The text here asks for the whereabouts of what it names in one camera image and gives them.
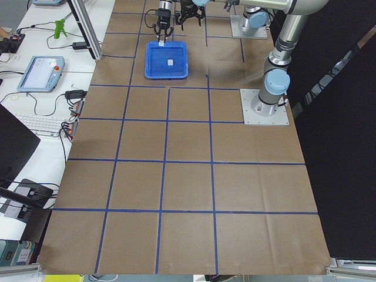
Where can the metal base plate image left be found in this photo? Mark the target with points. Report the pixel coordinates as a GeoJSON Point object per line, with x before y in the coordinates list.
{"type": "Point", "coordinates": [256, 113]}

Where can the blue plastic tray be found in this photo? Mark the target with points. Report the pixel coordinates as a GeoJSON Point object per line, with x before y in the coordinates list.
{"type": "Point", "coordinates": [156, 57]}

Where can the aluminium frame post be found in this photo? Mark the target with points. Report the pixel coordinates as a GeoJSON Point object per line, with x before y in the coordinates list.
{"type": "Point", "coordinates": [82, 18]}

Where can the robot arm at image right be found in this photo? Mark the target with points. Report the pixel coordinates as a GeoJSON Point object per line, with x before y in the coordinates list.
{"type": "Point", "coordinates": [248, 11]}

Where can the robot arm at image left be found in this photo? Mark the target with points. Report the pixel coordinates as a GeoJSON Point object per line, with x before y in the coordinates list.
{"type": "Point", "coordinates": [275, 80]}

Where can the metal base plate image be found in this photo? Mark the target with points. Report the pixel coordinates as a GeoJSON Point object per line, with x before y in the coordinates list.
{"type": "Point", "coordinates": [252, 28]}
{"type": "Point", "coordinates": [256, 113]}

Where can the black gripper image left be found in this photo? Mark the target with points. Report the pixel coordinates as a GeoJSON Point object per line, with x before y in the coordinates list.
{"type": "Point", "coordinates": [164, 21]}

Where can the green handled reacher grabber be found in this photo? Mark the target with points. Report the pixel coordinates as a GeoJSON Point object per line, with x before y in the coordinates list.
{"type": "Point", "coordinates": [59, 29]}

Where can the teach pendant tablet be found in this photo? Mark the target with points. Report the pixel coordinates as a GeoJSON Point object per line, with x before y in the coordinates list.
{"type": "Point", "coordinates": [42, 74]}

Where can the black power adapter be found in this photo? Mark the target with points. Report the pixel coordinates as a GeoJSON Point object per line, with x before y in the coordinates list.
{"type": "Point", "coordinates": [79, 45]}

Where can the black monitor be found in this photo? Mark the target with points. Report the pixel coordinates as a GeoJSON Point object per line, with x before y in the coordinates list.
{"type": "Point", "coordinates": [18, 144]}

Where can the white keyboard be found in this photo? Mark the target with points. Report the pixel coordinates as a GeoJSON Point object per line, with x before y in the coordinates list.
{"type": "Point", "coordinates": [42, 126]}

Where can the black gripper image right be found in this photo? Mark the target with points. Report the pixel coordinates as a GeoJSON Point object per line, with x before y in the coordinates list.
{"type": "Point", "coordinates": [191, 12]}

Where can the metal base plate image right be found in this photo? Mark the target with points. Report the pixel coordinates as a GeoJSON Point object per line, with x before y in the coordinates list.
{"type": "Point", "coordinates": [252, 28]}

